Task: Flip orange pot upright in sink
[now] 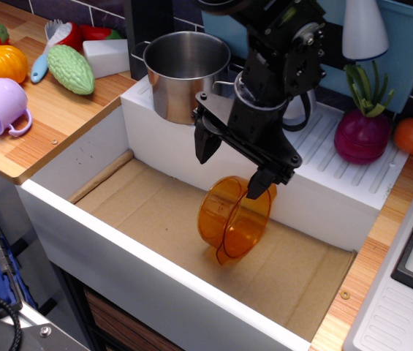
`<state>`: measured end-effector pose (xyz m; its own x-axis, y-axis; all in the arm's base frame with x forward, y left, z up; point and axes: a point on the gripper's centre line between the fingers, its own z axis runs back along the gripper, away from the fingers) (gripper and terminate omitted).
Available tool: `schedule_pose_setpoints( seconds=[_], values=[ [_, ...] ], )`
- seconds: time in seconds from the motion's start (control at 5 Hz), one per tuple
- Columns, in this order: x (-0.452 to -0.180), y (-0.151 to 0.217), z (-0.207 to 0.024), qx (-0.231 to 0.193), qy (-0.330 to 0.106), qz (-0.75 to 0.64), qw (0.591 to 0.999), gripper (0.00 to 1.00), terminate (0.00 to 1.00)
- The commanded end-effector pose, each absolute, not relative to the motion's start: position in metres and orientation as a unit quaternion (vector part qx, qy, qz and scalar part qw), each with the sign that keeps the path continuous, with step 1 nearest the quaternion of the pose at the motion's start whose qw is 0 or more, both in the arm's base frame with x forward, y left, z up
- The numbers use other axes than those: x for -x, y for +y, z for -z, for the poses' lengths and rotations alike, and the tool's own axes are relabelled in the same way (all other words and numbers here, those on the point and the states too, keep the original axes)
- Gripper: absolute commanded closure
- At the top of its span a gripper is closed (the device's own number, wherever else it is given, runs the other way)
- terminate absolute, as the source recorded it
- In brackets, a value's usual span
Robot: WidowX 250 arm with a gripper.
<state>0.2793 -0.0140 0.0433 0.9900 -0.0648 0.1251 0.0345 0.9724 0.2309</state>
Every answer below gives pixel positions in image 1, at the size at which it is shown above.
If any purple toy beet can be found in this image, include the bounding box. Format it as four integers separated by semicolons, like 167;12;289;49
334;60;395;165

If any white toy sink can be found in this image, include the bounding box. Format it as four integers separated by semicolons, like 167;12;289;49
18;79;407;350

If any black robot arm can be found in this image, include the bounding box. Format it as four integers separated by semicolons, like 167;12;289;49
193;1;326;199

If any grey toy faucet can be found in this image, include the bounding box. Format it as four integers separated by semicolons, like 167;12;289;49
283;90;317;126

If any red toy chili pepper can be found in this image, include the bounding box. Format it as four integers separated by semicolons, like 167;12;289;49
79;24;124;41

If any wooden drawer front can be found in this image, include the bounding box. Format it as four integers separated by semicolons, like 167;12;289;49
83;287;181;350

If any white rectangular block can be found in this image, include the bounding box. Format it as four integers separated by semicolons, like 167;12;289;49
83;39;130;78

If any stainless steel pot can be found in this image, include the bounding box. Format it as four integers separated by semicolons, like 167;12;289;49
132;31;232;125

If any green toy bitter gourd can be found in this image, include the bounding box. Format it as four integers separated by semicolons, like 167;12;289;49
47;45;95;95

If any cardboard sink liner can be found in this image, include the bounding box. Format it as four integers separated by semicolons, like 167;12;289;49
70;152;356;340

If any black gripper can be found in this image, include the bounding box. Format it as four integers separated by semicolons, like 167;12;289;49
193;91;302;200

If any white cone lamp shade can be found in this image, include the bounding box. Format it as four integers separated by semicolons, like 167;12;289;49
342;0;390;61

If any light blue plastic spork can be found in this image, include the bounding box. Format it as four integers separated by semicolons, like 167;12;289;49
30;19;63;83

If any orange transparent plastic pot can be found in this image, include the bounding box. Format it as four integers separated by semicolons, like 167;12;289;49
197;175;276;265

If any red white toy vegetable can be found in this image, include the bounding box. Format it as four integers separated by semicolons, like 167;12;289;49
52;22;83;51

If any toy stove top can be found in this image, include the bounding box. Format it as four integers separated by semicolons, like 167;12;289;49
343;201;413;351

